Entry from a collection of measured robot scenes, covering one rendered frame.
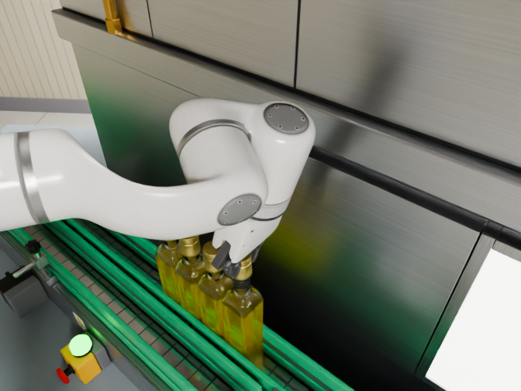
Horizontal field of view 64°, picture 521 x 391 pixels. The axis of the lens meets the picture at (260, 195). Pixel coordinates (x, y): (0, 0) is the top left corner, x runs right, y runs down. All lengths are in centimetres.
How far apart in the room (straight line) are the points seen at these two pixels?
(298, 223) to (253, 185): 34
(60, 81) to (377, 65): 331
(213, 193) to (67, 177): 12
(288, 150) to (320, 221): 27
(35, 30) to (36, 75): 36
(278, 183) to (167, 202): 15
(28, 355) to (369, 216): 87
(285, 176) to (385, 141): 15
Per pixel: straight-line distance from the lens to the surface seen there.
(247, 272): 67
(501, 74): 50
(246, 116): 44
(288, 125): 44
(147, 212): 37
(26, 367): 117
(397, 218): 59
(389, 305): 71
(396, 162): 56
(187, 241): 72
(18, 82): 390
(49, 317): 123
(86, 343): 102
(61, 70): 366
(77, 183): 38
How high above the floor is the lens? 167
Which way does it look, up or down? 40 degrees down
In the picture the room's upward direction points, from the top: straight up
